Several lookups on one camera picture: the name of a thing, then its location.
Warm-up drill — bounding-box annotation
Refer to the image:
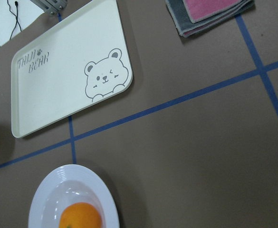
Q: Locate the orange fruit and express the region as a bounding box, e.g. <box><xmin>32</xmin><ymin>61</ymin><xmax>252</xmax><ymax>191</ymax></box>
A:
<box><xmin>58</xmin><ymin>202</ymin><xmax>102</xmax><ymax>228</ymax></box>

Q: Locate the cream bear tray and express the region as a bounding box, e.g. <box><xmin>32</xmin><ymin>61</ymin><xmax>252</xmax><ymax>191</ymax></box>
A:
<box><xmin>11</xmin><ymin>0</ymin><xmax>133</xmax><ymax>138</ymax></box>

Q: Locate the white round plate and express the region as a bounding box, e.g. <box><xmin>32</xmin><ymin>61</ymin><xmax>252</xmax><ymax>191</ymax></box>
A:
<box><xmin>28</xmin><ymin>164</ymin><xmax>120</xmax><ymax>228</ymax></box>

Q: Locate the grey cloth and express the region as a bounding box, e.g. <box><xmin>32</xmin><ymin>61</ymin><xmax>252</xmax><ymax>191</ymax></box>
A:
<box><xmin>165</xmin><ymin>0</ymin><xmax>255</xmax><ymax>38</ymax></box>

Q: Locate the pink cloth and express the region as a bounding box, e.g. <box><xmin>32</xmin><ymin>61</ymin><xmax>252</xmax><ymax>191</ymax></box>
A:
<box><xmin>183</xmin><ymin>0</ymin><xmax>240</xmax><ymax>23</ymax></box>

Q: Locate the metal camera mount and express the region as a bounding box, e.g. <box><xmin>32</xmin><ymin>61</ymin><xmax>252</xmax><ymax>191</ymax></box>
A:
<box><xmin>30</xmin><ymin>0</ymin><xmax>68</xmax><ymax>16</ymax></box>

